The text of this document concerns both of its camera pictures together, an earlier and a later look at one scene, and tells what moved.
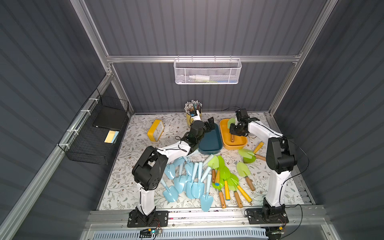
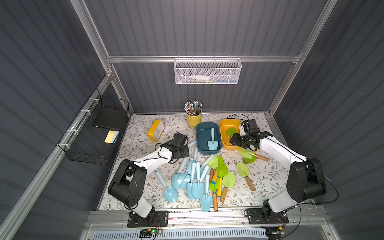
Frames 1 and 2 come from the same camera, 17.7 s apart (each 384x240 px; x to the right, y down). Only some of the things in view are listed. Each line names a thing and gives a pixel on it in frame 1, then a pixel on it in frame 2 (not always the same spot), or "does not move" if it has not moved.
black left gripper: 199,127 to 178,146
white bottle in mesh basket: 200,77 does not move
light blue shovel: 180,182 to 198,187
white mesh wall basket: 207,71 does not move
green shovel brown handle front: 219,188 to 213,187
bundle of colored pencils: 191,107 does not move
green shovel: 213,164 to 228,181
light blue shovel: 171,193 does not move
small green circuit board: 147,233 does not move
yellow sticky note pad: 111,136 does not move
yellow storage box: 240,142 does not move
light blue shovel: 197,188 to 213,144
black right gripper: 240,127 to 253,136
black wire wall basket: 93,137 does not move
